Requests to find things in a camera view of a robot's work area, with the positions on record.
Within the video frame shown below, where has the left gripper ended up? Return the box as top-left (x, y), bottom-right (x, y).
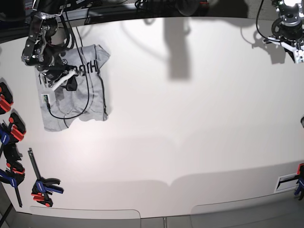
top-left (263, 36), bottom-right (304, 51)

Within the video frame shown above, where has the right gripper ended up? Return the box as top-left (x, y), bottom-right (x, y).
top-left (38, 69), bottom-right (79, 92)

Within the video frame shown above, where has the grey T-shirt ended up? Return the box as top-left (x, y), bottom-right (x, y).
top-left (35, 44), bottom-right (111, 133)

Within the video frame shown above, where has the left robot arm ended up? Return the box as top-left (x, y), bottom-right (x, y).
top-left (262, 0), bottom-right (304, 52)

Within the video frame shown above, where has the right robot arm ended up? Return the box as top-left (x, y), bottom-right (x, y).
top-left (21, 0), bottom-right (79, 91)

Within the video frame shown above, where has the black orange clamp top left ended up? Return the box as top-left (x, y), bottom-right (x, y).
top-left (0, 82), bottom-right (13, 114)

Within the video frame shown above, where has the dark object right edge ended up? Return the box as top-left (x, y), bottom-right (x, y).
top-left (300, 116), bottom-right (304, 128)

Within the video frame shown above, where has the blue orange clamp middle left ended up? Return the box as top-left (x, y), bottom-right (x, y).
top-left (0, 112), bottom-right (26, 153)

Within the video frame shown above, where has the blue bar clamp on table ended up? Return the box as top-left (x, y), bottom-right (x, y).
top-left (28, 148), bottom-right (64, 208)

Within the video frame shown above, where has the blue black clamp lower left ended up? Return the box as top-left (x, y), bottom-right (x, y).
top-left (0, 144), bottom-right (26, 208)

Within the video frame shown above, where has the blue clamp right edge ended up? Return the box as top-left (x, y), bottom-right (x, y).
top-left (294, 163), bottom-right (304, 200)

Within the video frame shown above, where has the white label plate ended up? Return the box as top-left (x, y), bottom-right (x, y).
top-left (274, 173), bottom-right (298, 193)

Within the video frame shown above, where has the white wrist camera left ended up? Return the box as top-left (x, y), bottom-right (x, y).
top-left (293, 49), bottom-right (304, 64)

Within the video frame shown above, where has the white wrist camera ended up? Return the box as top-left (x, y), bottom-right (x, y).
top-left (41, 90), bottom-right (56, 104)
top-left (293, 49), bottom-right (304, 64)

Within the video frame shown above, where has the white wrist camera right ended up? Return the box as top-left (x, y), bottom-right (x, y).
top-left (41, 90), bottom-right (56, 104)

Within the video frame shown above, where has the black camera cable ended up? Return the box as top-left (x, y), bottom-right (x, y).
top-left (46, 14), bottom-right (107, 119)

